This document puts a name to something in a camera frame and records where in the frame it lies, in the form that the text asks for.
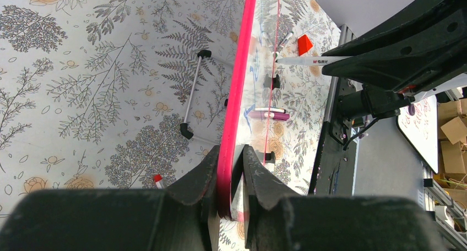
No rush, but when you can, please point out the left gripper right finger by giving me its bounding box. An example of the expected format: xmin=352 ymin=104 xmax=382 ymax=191
xmin=242 ymin=145 xmax=445 ymax=250

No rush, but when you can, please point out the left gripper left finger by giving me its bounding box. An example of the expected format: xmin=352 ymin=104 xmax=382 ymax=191
xmin=1 ymin=146 xmax=220 ymax=250

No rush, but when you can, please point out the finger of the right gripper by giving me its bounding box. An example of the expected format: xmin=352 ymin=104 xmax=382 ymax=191
xmin=322 ymin=0 xmax=466 ymax=93

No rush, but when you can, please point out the pink framed whiteboard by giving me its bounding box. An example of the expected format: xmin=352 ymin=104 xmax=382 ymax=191
xmin=216 ymin=0 xmax=287 ymax=219

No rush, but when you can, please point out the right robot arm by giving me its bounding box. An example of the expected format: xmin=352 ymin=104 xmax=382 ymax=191
xmin=322 ymin=0 xmax=466 ymax=120

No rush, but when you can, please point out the red capped marker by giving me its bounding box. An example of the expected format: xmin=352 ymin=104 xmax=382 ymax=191
xmin=153 ymin=174 xmax=165 ymax=189

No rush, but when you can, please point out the magenta capped marker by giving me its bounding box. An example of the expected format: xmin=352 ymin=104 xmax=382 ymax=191
xmin=248 ymin=111 xmax=290 ymax=121

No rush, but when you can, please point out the red triangular block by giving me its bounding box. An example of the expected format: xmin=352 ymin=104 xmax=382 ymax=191
xmin=297 ymin=35 xmax=313 ymax=56

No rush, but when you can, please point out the floral patterned table mat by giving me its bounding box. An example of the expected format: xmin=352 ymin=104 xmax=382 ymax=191
xmin=0 ymin=0 xmax=342 ymax=251

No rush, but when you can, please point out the green capped marker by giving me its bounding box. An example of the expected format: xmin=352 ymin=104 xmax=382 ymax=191
xmin=274 ymin=31 xmax=294 ymax=58

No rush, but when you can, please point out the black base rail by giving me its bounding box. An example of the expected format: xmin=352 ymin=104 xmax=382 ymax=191
xmin=308 ymin=23 xmax=362 ymax=196

